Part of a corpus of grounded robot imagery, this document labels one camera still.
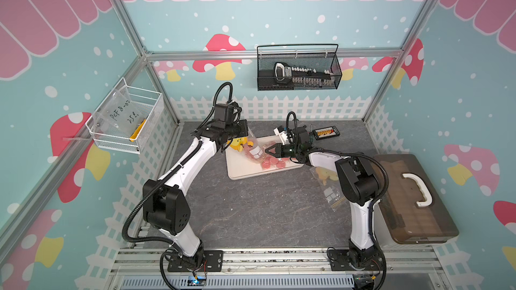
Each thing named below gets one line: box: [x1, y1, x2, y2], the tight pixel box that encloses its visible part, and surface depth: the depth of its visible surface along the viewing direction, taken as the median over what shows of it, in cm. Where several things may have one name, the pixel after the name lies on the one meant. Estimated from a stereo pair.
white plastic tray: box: [225, 146, 304, 180], surface depth 101 cm
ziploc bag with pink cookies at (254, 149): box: [243, 127, 269, 162], surface depth 93 cm
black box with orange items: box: [312, 125, 341, 141], surface depth 115 cm
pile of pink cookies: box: [261, 155, 286, 170], surface depth 101 cm
